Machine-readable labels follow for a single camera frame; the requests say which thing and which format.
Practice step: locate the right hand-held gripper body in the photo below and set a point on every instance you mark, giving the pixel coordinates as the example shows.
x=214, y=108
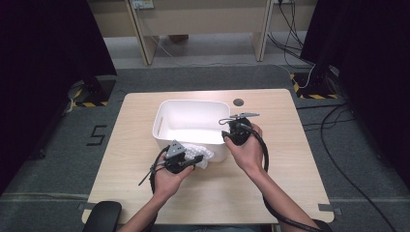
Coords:
x=240, y=132

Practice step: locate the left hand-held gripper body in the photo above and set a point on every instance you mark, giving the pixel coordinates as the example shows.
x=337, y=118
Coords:
x=175, y=161

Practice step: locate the white plastic bin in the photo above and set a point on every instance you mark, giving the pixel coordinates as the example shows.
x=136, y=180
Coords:
x=193, y=122

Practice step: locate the person's left hand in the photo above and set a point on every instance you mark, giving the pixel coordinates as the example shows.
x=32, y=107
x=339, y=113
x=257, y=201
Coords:
x=170, y=183

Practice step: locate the person's right hand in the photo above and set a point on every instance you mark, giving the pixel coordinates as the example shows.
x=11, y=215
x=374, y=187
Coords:
x=249, y=154

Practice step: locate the round grey table grommet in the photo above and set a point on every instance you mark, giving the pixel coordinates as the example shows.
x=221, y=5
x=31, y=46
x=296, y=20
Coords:
x=238, y=102

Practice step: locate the black stand base striped tape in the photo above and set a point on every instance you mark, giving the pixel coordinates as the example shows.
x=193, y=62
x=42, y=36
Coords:
x=314, y=87
x=96, y=93

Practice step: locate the black chair armrest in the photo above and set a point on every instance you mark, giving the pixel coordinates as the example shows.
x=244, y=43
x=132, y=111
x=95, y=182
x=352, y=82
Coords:
x=324, y=226
x=102, y=216

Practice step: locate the beige wooden desk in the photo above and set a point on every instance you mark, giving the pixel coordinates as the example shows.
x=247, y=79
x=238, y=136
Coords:
x=199, y=19

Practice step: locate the black curtain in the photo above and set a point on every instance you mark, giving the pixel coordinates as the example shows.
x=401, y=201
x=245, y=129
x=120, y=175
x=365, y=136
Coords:
x=38, y=80
x=374, y=64

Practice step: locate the white wall socket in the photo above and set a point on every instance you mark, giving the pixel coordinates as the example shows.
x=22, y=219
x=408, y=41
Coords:
x=142, y=4

